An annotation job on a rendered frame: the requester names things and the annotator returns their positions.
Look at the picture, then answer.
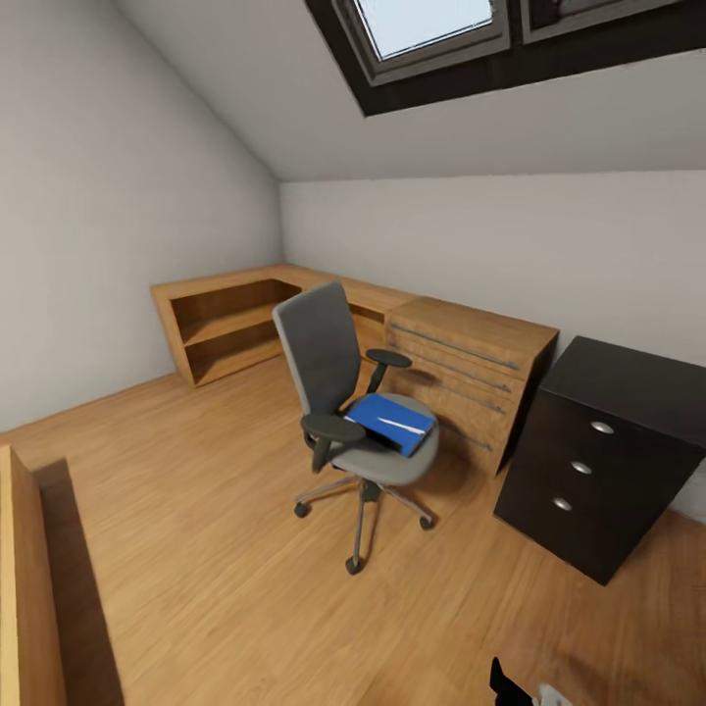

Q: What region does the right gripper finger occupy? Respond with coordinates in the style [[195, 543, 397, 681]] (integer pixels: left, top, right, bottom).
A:
[[489, 658, 507, 693]]

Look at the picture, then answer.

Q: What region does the swivel chair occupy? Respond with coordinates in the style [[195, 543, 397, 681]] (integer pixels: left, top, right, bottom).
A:
[[272, 280, 439, 575]]

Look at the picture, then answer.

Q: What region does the folder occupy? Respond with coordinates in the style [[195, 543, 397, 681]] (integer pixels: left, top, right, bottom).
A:
[[345, 393, 433, 456]]

